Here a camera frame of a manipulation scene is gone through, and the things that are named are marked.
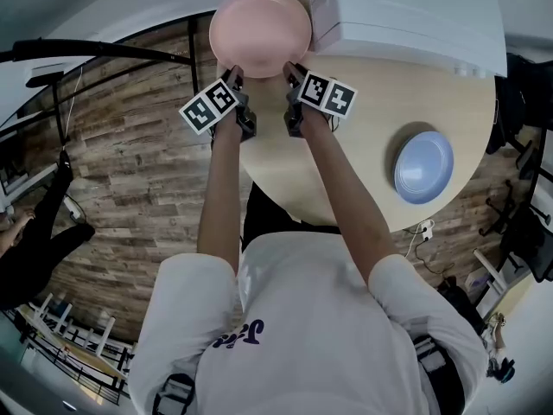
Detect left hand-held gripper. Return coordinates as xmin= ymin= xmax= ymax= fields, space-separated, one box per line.
xmin=178 ymin=65 xmax=258 ymax=141

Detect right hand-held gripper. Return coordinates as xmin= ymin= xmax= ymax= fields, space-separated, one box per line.
xmin=283 ymin=61 xmax=359 ymax=138

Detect pink plate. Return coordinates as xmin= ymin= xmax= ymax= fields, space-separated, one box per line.
xmin=208 ymin=0 xmax=314 ymax=80

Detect large blue plate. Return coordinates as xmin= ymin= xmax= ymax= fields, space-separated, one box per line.
xmin=391 ymin=130 xmax=455 ymax=206

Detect person's left forearm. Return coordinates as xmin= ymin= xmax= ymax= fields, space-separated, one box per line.
xmin=197 ymin=121 xmax=244 ymax=276

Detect person's right forearm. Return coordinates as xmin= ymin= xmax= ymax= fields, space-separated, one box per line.
xmin=300 ymin=110 xmax=401 ymax=296

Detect white plastic box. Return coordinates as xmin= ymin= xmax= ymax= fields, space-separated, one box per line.
xmin=304 ymin=0 xmax=507 ymax=79

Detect person's black trousers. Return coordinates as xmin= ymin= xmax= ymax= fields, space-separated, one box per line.
xmin=242 ymin=183 xmax=342 ymax=254

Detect black mesh office chair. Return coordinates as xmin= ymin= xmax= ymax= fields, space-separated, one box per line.
xmin=478 ymin=179 xmax=553 ymax=284
xmin=484 ymin=52 xmax=553 ymax=157

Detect person's white t-shirt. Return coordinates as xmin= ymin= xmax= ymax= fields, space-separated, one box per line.
xmin=128 ymin=231 xmax=489 ymax=415

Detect black bag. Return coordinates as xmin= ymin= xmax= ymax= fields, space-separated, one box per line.
xmin=435 ymin=274 xmax=487 ymax=336

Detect white power cable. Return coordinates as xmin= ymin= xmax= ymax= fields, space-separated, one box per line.
xmin=404 ymin=227 xmax=424 ymax=259

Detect grey backpack strap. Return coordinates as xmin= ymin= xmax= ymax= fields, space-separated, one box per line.
xmin=153 ymin=373 xmax=195 ymax=415
xmin=412 ymin=335 xmax=466 ymax=415

